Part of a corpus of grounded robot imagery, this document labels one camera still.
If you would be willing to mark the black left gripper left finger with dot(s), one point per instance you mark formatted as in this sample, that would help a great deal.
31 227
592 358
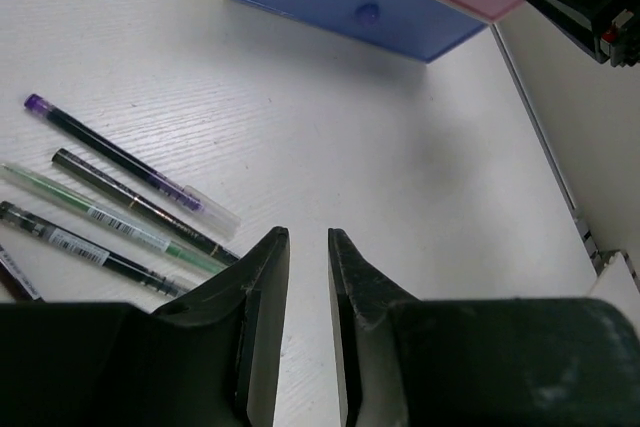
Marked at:
208 358

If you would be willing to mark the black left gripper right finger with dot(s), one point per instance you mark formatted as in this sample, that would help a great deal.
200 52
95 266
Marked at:
403 361

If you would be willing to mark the blue drawer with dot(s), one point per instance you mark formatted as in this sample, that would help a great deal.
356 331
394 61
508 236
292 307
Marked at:
423 30

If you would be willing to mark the purple gel pen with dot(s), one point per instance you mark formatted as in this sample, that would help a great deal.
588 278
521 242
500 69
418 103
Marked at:
221 219

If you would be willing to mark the black gold pen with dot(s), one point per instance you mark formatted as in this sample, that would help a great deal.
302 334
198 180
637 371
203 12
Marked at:
135 202

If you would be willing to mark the red gel pen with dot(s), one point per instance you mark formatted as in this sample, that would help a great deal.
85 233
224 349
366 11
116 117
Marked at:
15 281

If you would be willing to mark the black gel pen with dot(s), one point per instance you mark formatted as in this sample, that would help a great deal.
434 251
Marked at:
67 241

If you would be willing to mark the green gel pen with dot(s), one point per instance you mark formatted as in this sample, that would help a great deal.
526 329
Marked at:
110 219

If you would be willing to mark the aluminium rail right side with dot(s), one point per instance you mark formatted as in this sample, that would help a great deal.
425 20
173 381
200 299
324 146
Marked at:
580 223

